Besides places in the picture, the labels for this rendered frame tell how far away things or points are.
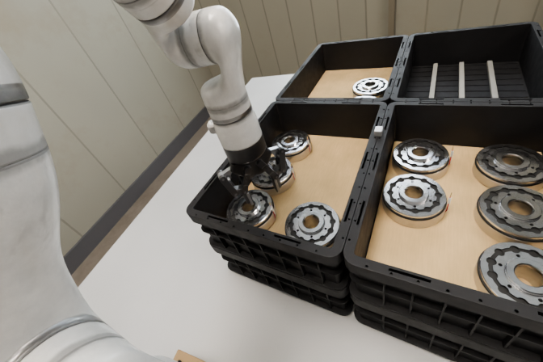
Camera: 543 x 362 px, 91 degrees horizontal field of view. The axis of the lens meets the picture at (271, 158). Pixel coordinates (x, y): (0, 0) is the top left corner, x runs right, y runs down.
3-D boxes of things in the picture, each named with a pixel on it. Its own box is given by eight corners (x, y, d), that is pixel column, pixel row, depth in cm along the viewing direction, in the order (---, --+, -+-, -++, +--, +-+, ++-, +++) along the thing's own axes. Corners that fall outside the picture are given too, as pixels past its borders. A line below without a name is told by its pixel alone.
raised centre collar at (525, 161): (529, 174, 45) (531, 171, 45) (492, 167, 48) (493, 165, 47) (530, 156, 48) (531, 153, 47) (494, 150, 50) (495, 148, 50)
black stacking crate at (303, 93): (387, 141, 67) (388, 103, 60) (283, 133, 82) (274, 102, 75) (406, 69, 91) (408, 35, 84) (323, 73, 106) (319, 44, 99)
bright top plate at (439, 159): (450, 174, 50) (451, 172, 49) (391, 170, 54) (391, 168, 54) (447, 141, 56) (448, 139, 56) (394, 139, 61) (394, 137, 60)
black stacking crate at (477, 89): (550, 154, 53) (577, 104, 45) (389, 142, 67) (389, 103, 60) (522, 65, 77) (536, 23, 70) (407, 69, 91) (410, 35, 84)
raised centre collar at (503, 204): (546, 225, 38) (548, 222, 38) (503, 220, 41) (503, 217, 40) (535, 199, 42) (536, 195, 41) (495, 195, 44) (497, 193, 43)
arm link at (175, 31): (186, 37, 42) (108, -34, 29) (236, 26, 39) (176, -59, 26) (184, 79, 41) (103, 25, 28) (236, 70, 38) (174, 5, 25)
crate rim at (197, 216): (340, 269, 37) (338, 261, 35) (187, 220, 51) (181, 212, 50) (388, 110, 61) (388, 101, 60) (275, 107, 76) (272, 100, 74)
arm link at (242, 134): (250, 111, 54) (241, 83, 50) (272, 136, 45) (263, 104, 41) (208, 130, 52) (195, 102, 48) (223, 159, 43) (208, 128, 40)
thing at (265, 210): (263, 232, 51) (262, 230, 50) (219, 225, 55) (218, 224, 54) (279, 192, 58) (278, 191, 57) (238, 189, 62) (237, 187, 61)
